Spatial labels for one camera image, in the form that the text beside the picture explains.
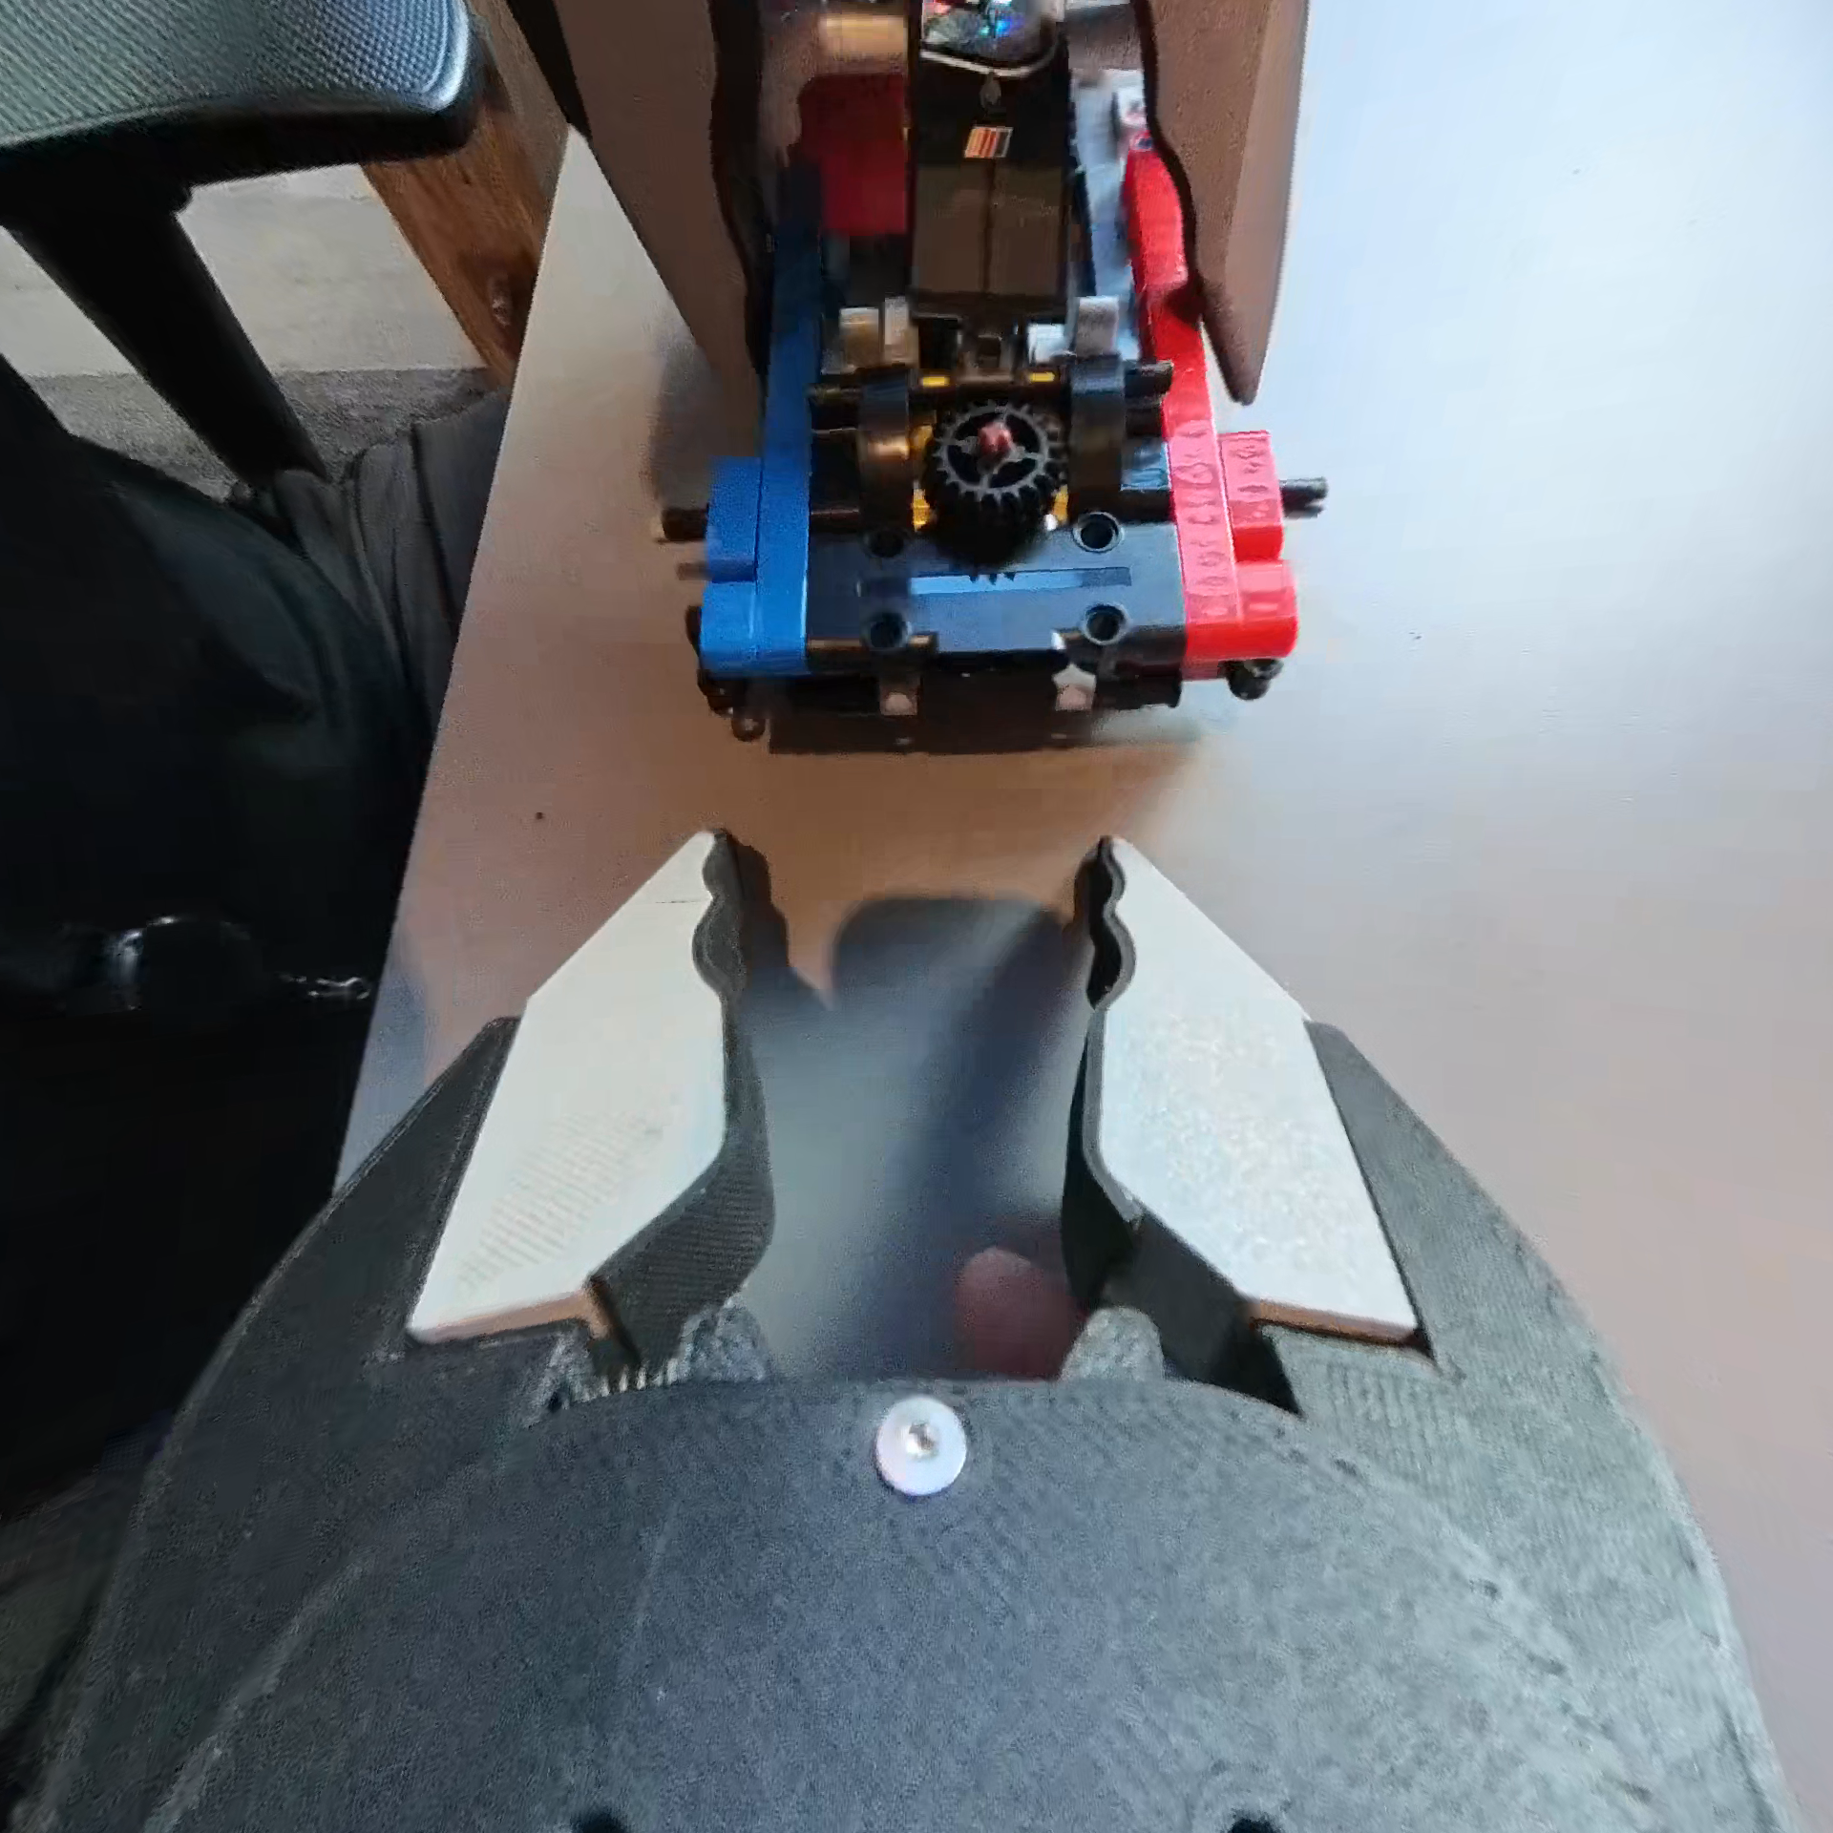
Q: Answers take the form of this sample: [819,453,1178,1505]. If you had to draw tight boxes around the person's right hand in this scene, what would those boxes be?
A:
[951,1247,1091,1379]

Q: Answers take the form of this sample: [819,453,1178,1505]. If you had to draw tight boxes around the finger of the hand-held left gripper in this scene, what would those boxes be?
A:
[550,0,770,416]
[1130,0,1314,405]

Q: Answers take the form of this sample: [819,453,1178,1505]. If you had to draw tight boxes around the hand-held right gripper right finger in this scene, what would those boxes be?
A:
[1062,834,1424,1349]

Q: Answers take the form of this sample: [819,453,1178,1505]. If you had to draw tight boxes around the black office chair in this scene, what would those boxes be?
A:
[0,0,490,489]

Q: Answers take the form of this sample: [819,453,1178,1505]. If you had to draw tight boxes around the toy brick car chassis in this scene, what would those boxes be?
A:
[659,0,1327,746]

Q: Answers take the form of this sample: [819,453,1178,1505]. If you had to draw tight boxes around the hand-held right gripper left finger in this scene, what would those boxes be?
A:
[408,827,791,1362]

